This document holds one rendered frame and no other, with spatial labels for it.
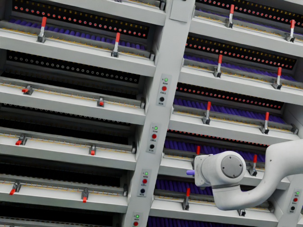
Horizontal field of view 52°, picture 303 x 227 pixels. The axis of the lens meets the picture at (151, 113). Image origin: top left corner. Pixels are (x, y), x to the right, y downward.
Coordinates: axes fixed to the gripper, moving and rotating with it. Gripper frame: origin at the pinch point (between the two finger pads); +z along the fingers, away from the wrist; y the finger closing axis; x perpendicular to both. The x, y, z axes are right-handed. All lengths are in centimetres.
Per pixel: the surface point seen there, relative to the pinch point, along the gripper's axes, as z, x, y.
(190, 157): 23.0, 3.6, -7.2
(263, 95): 5.4, 30.3, -31.8
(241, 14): 5, 23, -68
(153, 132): 10.0, -14.6, -15.6
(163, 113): 6.9, -11.2, -22.9
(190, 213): 26.8, 4.1, 16.5
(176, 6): -11, -10, -59
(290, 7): 7, 47, -75
